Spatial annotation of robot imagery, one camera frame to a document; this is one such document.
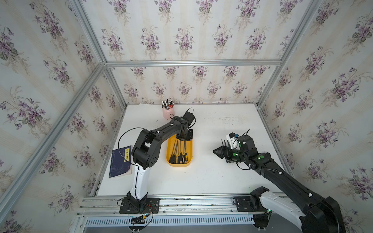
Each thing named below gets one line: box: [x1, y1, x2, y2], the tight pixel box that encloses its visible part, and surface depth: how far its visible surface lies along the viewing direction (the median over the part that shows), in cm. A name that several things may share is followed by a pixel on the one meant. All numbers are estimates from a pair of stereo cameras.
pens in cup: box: [161, 98, 175, 110], surface depth 109 cm
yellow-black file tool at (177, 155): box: [174, 140, 180, 164], surface depth 92 cm
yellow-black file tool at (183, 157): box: [182, 145, 186, 165], surface depth 90 cm
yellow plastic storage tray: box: [166, 134, 194, 167], surface depth 95 cm
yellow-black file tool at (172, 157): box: [169, 139, 177, 164], surface depth 90 cm
